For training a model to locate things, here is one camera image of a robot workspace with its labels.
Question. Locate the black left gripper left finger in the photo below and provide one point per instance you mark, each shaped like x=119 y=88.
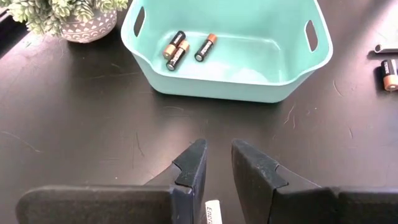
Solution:
x=93 y=205

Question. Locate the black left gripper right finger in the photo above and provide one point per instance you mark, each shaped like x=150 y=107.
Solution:
x=311 y=205

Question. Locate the copper black Duracell battery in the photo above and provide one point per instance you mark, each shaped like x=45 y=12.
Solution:
x=177 y=57
x=389 y=71
x=205 y=48
x=177 y=39

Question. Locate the teal plastic bin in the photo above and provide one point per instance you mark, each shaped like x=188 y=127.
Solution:
x=217 y=90

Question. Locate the green succulent in patterned pot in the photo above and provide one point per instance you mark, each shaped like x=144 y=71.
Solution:
x=87 y=28

